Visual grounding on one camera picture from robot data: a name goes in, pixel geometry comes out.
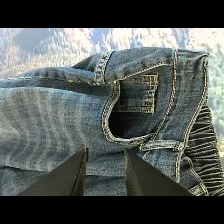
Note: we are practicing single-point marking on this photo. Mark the blue jeans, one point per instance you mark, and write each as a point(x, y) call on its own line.
point(66, 116)

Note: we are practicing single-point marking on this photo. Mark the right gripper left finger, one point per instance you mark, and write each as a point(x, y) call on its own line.
point(63, 180)

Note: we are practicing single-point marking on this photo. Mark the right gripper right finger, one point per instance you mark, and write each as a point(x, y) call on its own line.
point(146, 181)

